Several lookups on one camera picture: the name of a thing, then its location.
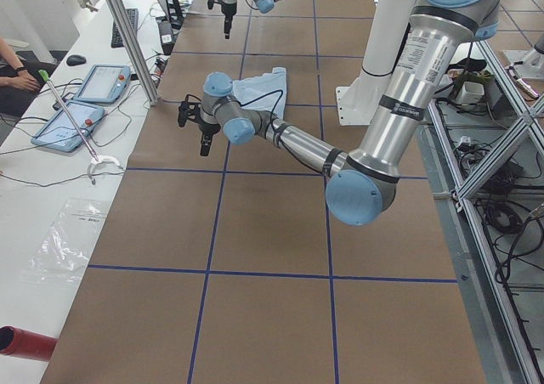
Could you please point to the black computer mouse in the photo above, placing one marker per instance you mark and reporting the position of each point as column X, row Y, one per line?
column 76, row 59

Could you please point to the red cylinder tube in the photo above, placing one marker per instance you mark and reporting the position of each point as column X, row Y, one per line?
column 25, row 344

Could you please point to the far blue teach pendant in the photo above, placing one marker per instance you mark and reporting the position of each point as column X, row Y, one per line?
column 104, row 84

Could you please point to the aluminium frame post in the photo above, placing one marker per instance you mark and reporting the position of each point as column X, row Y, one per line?
column 132, row 47

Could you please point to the silver reacher grabber tool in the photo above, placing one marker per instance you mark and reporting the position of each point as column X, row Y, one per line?
column 96, row 159

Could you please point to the seated person dark shirt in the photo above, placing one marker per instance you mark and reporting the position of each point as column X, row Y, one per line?
column 20, row 81

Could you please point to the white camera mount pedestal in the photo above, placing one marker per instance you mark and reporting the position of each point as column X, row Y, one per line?
column 357, row 103

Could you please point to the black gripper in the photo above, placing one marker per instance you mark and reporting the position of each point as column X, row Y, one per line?
column 207, row 128
column 229, row 9

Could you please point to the light blue button shirt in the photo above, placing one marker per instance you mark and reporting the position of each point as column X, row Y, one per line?
column 266, row 92

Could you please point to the clear plastic bag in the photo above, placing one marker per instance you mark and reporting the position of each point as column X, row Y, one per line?
column 65, row 251

